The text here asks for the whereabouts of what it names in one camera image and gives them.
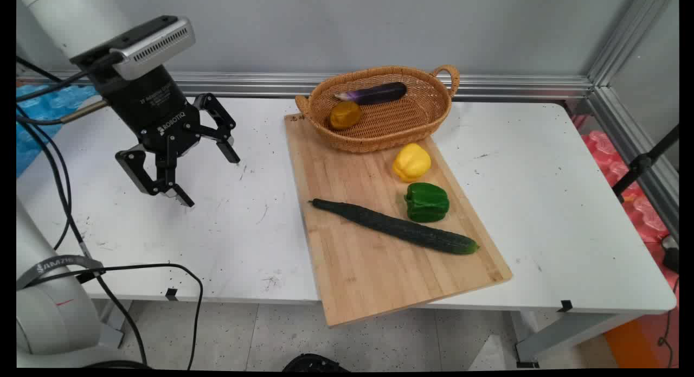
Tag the short aluminium frame rail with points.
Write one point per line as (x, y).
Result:
(629, 133)

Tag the dark green cucumber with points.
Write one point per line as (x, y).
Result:
(396, 227)

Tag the black tripod stand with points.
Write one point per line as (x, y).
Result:
(642, 163)

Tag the woven wicker basket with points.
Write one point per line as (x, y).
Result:
(396, 122)

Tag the red bubble wrap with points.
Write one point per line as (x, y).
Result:
(607, 154)

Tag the purple eggplant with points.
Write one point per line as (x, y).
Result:
(379, 93)

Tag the black round object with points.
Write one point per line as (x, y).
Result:
(314, 363)

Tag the upright aluminium frame post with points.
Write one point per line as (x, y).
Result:
(623, 35)

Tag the silver black wrist camera box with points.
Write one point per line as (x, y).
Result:
(152, 46)

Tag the yellow bell pepper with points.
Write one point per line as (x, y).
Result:
(412, 163)

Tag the green bell pepper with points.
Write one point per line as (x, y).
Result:
(427, 202)

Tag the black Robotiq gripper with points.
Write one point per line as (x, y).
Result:
(152, 106)

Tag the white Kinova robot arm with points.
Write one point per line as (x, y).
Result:
(49, 323)

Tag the bamboo cutting board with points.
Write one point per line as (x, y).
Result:
(368, 279)

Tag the grey angled table leg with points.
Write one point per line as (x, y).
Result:
(569, 333)

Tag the orange-brown round vegetable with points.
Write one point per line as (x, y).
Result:
(345, 115)

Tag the blue plastic sheet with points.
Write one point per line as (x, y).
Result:
(32, 141)

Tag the grey straight table leg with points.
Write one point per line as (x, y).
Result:
(111, 333)

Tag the long aluminium frame rail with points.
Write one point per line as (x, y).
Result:
(244, 84)

